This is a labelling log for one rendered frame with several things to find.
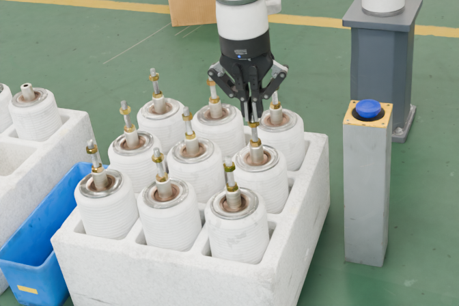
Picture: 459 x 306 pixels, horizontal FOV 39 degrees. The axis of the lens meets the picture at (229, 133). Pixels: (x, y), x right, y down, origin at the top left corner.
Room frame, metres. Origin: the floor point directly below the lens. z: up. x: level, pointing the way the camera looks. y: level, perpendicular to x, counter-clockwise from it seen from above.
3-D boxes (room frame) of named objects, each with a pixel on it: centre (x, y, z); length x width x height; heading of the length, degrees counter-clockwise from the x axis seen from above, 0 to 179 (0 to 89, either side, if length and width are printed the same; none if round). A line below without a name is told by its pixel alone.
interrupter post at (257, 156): (0.87, -0.04, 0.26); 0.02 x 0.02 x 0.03
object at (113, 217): (0.86, 0.22, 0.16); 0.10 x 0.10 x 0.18
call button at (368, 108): (0.87, -0.23, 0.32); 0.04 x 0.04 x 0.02
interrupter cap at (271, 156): (0.87, -0.04, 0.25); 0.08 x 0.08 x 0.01
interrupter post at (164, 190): (0.81, 0.11, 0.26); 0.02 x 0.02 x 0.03
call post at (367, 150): (0.87, -0.23, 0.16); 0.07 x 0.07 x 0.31; 66
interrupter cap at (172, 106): (1.08, 0.13, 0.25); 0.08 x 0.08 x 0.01
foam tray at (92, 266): (0.92, 0.07, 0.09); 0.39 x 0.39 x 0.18; 66
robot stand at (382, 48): (1.30, -0.37, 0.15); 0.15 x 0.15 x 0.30; 62
